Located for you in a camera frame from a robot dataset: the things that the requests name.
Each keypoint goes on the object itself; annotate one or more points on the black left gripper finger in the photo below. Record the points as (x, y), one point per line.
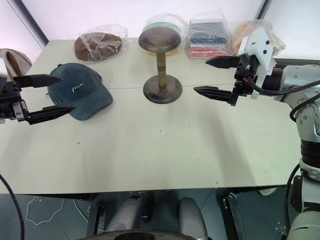
(37, 80)
(50, 113)

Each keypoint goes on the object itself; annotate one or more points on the dark round robot waist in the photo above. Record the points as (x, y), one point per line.
(140, 233)

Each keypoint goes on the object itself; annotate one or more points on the dark window frame post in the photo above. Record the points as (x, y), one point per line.
(265, 8)
(35, 23)

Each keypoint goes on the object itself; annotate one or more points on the green hat in plastic bag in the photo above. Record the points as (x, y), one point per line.
(175, 23)

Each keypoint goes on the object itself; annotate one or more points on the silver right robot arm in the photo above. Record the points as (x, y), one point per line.
(308, 130)

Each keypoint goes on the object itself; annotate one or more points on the wooden hat stand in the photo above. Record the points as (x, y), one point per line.
(161, 62)

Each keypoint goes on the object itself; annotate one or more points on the grey rounded robot leg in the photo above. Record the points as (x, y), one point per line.
(127, 212)
(191, 217)

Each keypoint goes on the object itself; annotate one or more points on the orange item in plastic bag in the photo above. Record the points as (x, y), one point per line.
(277, 42)

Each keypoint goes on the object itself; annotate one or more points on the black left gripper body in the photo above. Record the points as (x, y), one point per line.
(11, 100)

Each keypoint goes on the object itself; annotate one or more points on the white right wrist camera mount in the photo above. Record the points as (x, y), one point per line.
(260, 50)

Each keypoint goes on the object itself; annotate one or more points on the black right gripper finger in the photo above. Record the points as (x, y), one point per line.
(225, 62)
(215, 93)

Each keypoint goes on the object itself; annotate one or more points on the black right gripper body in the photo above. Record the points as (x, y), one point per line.
(243, 82)

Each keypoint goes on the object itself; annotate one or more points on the black metal table leg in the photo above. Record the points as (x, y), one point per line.
(96, 220)
(236, 215)

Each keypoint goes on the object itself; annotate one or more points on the brown cap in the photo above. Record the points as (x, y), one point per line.
(97, 47)

